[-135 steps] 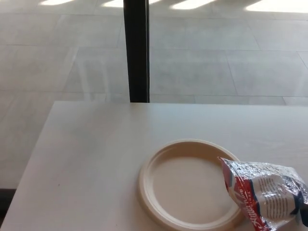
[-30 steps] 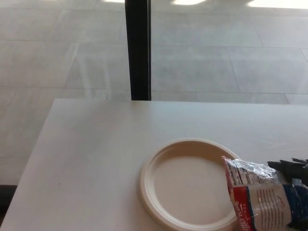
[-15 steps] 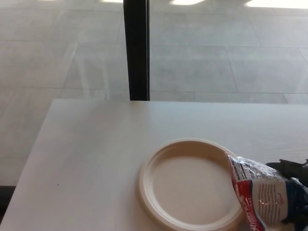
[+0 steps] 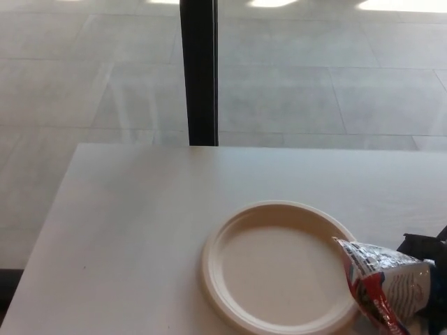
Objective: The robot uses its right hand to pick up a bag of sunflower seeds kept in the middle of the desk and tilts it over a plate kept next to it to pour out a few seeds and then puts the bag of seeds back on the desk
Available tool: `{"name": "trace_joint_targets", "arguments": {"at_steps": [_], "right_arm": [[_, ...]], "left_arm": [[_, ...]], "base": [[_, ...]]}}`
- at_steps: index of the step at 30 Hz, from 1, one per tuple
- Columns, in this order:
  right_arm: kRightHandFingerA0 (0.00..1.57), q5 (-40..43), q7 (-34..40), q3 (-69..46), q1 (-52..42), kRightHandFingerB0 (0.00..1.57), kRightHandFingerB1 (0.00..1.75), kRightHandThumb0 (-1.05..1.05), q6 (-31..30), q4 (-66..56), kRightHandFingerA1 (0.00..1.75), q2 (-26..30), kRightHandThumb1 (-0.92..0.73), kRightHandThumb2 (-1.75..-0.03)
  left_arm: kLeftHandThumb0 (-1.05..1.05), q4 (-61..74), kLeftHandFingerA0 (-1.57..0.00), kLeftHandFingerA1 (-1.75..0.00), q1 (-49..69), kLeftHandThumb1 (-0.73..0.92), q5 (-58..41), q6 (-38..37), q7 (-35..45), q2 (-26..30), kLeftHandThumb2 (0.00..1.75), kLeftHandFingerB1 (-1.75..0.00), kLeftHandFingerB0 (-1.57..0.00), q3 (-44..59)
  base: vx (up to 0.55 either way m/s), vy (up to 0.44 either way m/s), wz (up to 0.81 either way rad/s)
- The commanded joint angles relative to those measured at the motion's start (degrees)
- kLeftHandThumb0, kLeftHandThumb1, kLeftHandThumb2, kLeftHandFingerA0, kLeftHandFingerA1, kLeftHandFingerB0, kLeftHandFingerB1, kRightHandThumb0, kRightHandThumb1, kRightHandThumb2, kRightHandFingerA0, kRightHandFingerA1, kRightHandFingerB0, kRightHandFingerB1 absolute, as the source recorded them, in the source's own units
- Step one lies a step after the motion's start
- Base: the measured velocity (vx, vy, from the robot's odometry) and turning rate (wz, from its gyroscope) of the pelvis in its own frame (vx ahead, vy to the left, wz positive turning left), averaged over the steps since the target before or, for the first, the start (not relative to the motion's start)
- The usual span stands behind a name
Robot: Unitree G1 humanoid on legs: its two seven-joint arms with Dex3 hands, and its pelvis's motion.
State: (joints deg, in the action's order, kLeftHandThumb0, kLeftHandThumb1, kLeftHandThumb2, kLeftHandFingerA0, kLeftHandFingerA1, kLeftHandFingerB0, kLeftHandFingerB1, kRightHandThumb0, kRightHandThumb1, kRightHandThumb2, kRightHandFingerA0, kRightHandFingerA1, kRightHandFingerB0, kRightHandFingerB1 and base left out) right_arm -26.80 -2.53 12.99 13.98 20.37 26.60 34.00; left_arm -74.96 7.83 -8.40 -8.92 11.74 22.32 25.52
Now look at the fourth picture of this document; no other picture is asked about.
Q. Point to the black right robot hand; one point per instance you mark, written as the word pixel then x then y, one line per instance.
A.
pixel 440 286

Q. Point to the black vertical window post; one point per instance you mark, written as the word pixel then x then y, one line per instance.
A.
pixel 199 70

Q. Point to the white round disposable plate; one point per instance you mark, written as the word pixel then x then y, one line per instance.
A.
pixel 272 272

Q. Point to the red white sunflower seed bag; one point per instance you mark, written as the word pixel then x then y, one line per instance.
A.
pixel 394 286

